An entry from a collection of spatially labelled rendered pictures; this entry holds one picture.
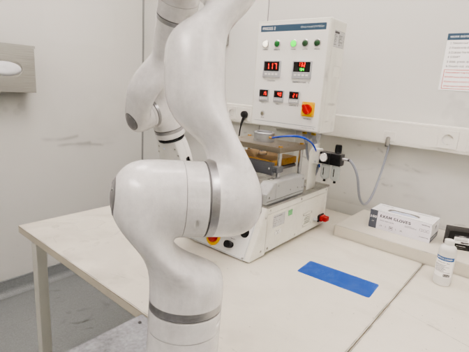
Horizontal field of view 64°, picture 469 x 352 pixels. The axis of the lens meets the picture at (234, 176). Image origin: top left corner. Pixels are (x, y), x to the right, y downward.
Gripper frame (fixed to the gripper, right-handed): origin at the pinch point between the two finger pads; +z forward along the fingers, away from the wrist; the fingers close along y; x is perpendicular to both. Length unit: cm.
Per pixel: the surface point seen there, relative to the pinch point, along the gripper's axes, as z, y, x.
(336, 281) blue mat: 33, 43, 14
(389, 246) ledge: 43, 47, 48
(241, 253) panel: 27.4, 13.5, 5.7
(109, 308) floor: 106, -92, -4
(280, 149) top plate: 2.5, 13.5, 34.1
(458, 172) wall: 29, 60, 87
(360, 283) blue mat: 34, 49, 18
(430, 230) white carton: 39, 58, 59
